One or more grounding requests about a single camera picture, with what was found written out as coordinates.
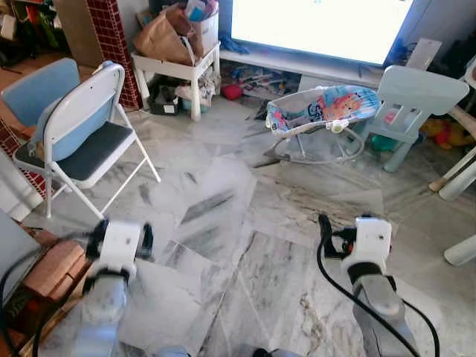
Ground brown cardboard box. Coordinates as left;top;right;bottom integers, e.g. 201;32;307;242
21;237;88;300

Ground white folding chair grey seat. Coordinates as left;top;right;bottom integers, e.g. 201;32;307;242
13;61;161;221

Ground green toy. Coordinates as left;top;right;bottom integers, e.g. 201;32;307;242
370;133;399;154

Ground grey robot left leg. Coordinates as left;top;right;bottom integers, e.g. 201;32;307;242
152;343;196;357

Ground grey robot leg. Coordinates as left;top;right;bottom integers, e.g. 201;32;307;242
152;343;196;357
251;345;299;357

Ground colourful baby bouncer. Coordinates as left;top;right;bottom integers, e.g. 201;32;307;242
265;84;382;165

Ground grey robot right leg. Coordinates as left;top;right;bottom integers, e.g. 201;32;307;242
251;345;299;357

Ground black box white label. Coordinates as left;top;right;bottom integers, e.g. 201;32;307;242
148;85;180;117

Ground yellow and red plush toy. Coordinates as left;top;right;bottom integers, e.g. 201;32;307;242
419;117;474;150

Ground pale cloth bundle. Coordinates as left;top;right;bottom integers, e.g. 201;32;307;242
175;76;217;114

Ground blue padded chair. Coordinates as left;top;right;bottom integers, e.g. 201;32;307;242
0;57;82;129

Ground red ball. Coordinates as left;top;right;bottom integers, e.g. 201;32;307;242
221;83;245;102

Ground light blue kids chair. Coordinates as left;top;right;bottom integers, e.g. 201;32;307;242
363;65;470;174

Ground white side table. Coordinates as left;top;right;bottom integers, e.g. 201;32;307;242
132;41;222;123

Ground red brick pillar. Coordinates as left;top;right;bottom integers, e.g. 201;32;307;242
85;0;143;111

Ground brown paper bag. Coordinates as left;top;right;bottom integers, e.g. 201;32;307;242
133;6;196;67

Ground pale grey leaning board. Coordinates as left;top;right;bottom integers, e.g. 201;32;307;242
405;36;444;72

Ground large television screen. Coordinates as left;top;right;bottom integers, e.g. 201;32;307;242
229;0;416;67

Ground white storage box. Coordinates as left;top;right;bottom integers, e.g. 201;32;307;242
184;0;221;57

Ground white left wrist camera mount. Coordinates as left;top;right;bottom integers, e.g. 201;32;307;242
97;219;147;280

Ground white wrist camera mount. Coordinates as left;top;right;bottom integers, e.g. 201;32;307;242
345;216;393;277
97;219;147;280

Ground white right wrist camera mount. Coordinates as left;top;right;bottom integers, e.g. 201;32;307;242
345;216;393;277

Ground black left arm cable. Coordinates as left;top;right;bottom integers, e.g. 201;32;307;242
0;232;94;357

